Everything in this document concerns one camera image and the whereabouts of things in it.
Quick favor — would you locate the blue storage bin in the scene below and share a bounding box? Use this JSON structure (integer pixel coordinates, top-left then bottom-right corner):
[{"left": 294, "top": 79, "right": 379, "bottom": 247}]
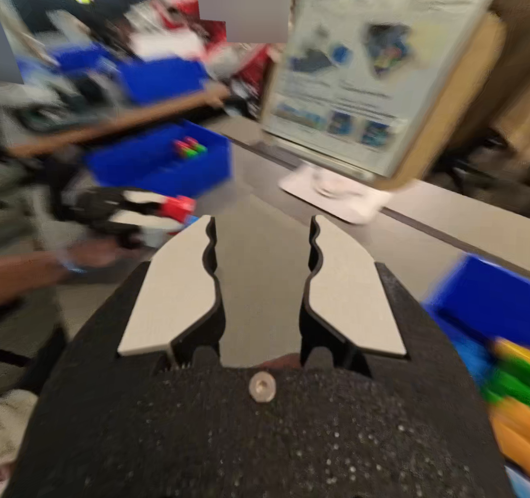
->
[
  {"left": 422, "top": 254, "right": 530, "bottom": 498},
  {"left": 83, "top": 119, "right": 232, "bottom": 198},
  {"left": 50, "top": 45, "right": 208, "bottom": 105}
]

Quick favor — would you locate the red mega block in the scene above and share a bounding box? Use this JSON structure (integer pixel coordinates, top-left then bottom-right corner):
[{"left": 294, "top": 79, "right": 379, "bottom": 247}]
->
[{"left": 159, "top": 195, "right": 196, "bottom": 222}]

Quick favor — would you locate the instruction board on white stand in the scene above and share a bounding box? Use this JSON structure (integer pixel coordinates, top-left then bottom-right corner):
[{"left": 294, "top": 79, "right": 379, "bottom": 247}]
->
[{"left": 261, "top": 0, "right": 510, "bottom": 223}]

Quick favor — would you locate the cluster of mega block bridges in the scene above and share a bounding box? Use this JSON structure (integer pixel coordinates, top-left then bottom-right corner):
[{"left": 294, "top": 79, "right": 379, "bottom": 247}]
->
[{"left": 174, "top": 136, "right": 208, "bottom": 158}]

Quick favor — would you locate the wooden table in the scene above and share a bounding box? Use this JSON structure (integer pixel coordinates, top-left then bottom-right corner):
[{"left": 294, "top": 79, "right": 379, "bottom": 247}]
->
[{"left": 8, "top": 86, "right": 230, "bottom": 157}]

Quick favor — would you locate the pile of mega blocks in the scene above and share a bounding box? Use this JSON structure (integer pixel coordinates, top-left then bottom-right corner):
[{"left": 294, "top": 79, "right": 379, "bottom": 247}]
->
[{"left": 480, "top": 337, "right": 530, "bottom": 467}]

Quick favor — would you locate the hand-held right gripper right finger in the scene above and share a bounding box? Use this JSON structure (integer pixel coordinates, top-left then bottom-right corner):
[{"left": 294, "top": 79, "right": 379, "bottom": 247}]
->
[{"left": 299, "top": 215, "right": 407, "bottom": 363}]

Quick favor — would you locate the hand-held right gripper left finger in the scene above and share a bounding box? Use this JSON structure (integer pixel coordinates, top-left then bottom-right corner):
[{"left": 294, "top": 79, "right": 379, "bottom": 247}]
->
[{"left": 117, "top": 215, "right": 226, "bottom": 365}]

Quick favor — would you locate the person's left hand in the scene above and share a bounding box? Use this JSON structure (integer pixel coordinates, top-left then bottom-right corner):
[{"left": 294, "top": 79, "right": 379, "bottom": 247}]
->
[{"left": 64, "top": 237, "right": 135, "bottom": 271}]

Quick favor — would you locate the person's left forearm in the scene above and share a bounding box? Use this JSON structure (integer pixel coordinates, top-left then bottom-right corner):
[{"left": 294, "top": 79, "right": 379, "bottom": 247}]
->
[{"left": 0, "top": 252, "right": 69, "bottom": 300}]

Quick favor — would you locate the tan curtain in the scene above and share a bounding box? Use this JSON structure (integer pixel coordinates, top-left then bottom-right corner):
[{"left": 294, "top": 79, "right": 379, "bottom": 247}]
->
[{"left": 491, "top": 0, "right": 530, "bottom": 147}]

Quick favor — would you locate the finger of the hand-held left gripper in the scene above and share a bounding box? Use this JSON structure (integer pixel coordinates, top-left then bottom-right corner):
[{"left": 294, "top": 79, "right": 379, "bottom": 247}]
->
[
  {"left": 122, "top": 189, "right": 166, "bottom": 206},
  {"left": 108, "top": 209, "right": 185, "bottom": 235}
]

